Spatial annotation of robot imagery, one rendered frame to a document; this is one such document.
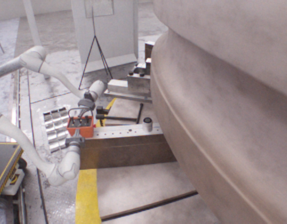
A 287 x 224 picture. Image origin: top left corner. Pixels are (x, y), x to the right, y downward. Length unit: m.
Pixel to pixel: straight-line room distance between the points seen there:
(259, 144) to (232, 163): 0.13
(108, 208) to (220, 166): 1.02
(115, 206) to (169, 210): 0.41
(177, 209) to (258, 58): 1.28
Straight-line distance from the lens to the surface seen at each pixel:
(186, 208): 1.62
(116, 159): 1.72
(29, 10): 4.03
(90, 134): 1.52
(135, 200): 1.62
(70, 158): 1.21
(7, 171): 2.13
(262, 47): 0.57
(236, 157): 0.86
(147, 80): 2.35
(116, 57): 4.51
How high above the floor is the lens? 1.74
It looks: 37 degrees down
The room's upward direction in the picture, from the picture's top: straight up
